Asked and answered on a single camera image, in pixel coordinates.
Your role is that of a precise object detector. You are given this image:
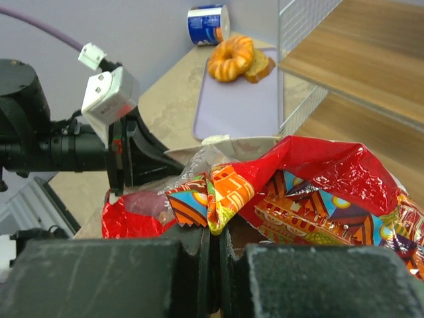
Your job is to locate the lavender cutting board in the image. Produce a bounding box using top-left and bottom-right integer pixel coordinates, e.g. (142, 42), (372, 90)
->
(193, 68), (284, 140)

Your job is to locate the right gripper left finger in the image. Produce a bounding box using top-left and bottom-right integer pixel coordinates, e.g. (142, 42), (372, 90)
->
(1, 228), (210, 317)

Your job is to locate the bread slice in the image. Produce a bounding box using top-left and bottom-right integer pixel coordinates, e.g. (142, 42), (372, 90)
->
(244, 48), (276, 83)

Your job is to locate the blue white milk carton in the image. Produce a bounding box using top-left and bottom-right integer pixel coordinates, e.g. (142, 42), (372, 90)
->
(187, 4), (231, 46)

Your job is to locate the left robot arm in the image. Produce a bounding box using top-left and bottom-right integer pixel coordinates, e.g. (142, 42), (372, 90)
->
(1, 59), (183, 195)

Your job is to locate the glazed bundt cake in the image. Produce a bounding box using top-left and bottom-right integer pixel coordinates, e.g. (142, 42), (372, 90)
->
(207, 36), (254, 82)

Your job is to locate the red candy bag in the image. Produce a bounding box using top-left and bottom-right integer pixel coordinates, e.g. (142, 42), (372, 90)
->
(101, 136), (423, 278)

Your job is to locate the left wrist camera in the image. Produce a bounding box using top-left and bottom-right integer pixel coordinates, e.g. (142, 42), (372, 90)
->
(78, 43), (140, 148)

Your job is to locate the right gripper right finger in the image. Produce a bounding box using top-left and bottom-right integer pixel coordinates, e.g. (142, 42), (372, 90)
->
(220, 231), (423, 317)

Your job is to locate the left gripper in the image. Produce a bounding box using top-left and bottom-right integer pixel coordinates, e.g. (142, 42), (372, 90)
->
(105, 108), (184, 195)

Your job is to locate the white wire wooden shelf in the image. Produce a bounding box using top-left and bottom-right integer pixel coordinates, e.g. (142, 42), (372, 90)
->
(280, 1), (423, 201)

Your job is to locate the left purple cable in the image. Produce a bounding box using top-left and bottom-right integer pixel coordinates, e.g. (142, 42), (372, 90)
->
(0, 7), (83, 52)

